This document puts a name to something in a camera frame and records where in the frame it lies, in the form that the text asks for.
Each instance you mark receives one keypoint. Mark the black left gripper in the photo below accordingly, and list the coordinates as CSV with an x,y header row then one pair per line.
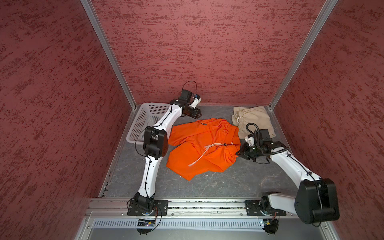
x,y
195,115

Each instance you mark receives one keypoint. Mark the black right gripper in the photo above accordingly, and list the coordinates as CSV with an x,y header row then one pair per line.
x,y
244,152

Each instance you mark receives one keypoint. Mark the orange shorts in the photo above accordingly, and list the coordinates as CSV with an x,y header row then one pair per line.
x,y
203,146

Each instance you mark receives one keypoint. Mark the beige drawstring shorts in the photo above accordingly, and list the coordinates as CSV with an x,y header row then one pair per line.
x,y
257,115

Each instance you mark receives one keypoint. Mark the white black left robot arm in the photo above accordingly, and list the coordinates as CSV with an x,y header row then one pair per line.
x,y
155,146

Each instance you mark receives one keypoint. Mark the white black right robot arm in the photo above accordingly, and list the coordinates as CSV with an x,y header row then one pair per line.
x,y
316,200

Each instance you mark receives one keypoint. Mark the white plastic laundry basket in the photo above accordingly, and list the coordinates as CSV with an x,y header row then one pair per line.
x,y
149,114

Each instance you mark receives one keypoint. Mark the right small circuit board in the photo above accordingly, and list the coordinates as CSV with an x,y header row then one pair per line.
x,y
271,226

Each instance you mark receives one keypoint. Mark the small circuit board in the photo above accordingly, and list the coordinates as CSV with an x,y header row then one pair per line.
x,y
271,226
146,223

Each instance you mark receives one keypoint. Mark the left small circuit board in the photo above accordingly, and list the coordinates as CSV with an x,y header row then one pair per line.
x,y
146,223

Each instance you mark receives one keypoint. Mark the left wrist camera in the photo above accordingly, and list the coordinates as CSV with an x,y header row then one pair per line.
x,y
190,98

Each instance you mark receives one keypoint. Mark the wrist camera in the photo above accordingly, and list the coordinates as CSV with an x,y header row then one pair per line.
x,y
257,137
190,98

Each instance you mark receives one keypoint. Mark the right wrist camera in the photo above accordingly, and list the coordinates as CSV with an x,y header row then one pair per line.
x,y
257,137

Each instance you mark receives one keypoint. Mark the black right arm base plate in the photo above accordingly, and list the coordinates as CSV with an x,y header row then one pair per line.
x,y
261,208

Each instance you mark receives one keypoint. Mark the white slotted cable duct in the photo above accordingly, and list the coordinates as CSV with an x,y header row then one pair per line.
x,y
253,225

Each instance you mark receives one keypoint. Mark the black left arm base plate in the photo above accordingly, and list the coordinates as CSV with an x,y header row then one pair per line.
x,y
153,208

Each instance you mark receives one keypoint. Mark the aluminium front rail frame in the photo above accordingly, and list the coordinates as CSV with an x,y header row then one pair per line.
x,y
235,208

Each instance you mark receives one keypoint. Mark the aluminium right corner post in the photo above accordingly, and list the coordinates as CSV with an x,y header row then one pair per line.
x,y
318,24

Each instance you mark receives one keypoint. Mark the aluminium corner post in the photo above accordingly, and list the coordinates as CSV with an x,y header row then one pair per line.
x,y
97,26
318,24

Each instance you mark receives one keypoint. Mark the aluminium left corner post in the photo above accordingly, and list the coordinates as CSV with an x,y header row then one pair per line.
x,y
97,26

